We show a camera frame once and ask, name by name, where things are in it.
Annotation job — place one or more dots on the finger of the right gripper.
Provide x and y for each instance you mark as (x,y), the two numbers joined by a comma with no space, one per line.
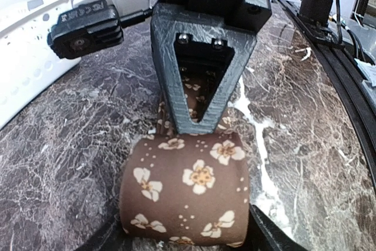
(167,23)

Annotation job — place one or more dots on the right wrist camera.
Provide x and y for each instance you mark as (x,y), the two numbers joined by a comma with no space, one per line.
(85,29)

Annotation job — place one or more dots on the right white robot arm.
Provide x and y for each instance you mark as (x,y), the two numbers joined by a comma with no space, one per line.
(199,49)

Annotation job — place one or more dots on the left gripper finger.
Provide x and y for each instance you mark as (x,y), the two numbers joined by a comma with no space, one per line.
(264,234)

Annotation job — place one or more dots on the brown floral patterned tie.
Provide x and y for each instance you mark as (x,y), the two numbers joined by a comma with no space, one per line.
(190,189)

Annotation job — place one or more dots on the black curved front rail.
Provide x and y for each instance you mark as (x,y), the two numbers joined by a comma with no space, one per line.
(347,80)

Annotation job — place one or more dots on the white perforated plastic basket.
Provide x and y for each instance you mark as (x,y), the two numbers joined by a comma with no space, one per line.
(28,65)

